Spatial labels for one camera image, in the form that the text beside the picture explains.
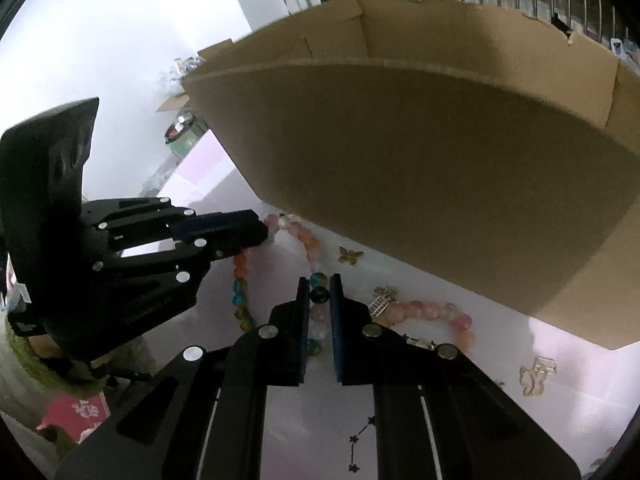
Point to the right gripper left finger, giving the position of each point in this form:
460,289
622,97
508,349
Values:
203,414

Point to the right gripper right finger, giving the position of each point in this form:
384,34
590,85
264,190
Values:
360,344

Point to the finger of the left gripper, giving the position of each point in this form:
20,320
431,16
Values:
244,224
206,246

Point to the brown cardboard box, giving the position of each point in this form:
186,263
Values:
473,142

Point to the gold cat charm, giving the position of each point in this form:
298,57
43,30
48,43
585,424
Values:
533,379

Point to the gold butterfly charm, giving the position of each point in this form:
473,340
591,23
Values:
348,256

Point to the gold ladder charm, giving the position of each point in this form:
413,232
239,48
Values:
383,297

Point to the pink balloon print bedsheet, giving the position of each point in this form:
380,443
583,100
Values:
583,396

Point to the open cardboard box with clutter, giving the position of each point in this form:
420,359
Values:
171,82

